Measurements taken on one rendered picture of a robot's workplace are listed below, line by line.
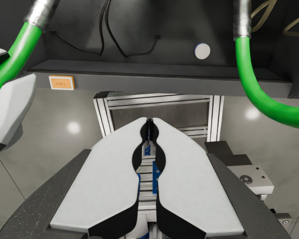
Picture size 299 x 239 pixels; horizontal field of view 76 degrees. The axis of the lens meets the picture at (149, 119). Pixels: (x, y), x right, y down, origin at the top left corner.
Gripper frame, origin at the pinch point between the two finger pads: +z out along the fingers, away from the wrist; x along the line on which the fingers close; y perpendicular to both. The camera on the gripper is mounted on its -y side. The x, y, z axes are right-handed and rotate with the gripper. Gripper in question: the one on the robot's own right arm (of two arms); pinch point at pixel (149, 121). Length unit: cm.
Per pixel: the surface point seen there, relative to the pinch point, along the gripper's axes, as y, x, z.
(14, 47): -3.4, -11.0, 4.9
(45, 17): -5.5, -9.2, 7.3
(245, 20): -5.9, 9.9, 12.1
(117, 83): 8.6, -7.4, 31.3
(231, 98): 51, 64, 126
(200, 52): 3.0, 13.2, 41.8
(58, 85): 9.3, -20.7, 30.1
